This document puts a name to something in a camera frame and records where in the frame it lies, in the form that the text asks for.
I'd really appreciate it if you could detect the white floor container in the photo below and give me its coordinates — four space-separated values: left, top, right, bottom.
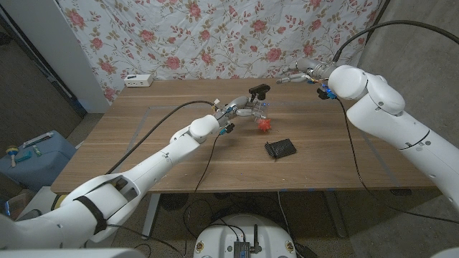
17 186 58 219

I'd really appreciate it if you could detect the thin black camera cable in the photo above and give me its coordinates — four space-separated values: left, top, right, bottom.
336 98 459 225
193 133 223 194

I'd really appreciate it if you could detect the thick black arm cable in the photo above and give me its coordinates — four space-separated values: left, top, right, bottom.
105 100 220 175
331 19 459 64

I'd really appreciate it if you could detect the black ribbed card holder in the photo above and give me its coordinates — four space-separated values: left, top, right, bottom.
264 138 298 161

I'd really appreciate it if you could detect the yellow black floor item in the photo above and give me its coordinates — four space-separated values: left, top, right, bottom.
50 193 70 211

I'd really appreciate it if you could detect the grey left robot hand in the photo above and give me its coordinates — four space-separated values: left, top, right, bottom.
214 95 269 125

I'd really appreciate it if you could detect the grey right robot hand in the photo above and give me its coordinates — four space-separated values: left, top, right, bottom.
275 57 339 86

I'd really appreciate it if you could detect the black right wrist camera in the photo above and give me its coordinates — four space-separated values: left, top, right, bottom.
316 85 338 101

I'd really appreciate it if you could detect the yellow blue toy maraca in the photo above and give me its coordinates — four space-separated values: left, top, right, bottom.
5 145 19 168

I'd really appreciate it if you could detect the white table leg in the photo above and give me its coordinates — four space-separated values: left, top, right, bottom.
141 193 161 241

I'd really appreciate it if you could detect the white robot torso base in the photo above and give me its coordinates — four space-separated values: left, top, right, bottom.
192 214 298 258

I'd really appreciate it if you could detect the white power strip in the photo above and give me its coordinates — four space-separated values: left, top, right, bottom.
123 74 154 88

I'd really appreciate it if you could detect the teal plastic toy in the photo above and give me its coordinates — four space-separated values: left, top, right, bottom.
14 150 33 163

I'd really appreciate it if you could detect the blue storage box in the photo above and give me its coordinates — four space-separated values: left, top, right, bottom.
0 130 77 193

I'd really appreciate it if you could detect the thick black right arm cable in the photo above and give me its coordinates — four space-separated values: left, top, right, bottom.
331 19 459 64

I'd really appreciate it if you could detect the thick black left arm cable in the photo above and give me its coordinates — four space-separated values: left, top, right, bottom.
105 100 220 175

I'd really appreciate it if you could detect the thin black right camera cable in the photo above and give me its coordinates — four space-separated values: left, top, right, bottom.
336 98 459 225

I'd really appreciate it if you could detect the orange spiky stress ball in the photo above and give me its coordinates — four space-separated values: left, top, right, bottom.
257 118 273 133

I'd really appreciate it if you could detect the black torso electronics box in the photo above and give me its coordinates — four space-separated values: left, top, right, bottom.
233 240 251 258

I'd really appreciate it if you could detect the floral backdrop cloth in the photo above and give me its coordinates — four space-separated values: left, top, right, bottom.
57 0 383 103

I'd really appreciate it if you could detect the black torso antenna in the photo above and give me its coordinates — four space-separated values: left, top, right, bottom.
250 224 262 254

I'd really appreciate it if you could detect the white grey flat bar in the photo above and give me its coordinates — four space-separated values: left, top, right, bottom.
22 131 55 148

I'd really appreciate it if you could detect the black round floor disc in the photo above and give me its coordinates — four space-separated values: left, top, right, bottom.
159 193 189 212

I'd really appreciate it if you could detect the thin black left camera cable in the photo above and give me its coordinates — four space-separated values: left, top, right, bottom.
193 133 223 194

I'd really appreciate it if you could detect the black backdrop stand pole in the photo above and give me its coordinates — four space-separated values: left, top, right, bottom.
365 0 392 44

